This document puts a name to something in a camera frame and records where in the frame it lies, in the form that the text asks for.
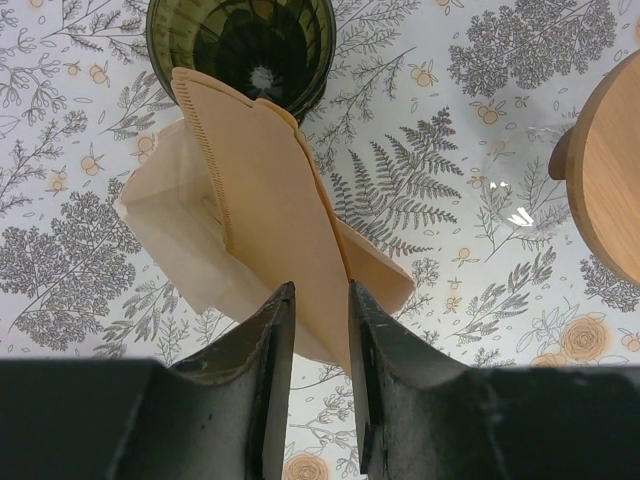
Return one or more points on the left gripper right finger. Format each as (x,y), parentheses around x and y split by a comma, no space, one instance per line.
(417,415)

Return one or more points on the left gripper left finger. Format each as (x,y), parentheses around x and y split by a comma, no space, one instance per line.
(220,413)

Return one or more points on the orange coffee filter box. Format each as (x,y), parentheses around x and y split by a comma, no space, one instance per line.
(168,203)

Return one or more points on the brown paper coffee filters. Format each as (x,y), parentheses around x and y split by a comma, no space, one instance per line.
(277,218)

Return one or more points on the floral tablecloth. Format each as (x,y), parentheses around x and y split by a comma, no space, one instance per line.
(79,108)

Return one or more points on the green glass coffee dripper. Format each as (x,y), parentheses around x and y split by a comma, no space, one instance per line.
(281,51)

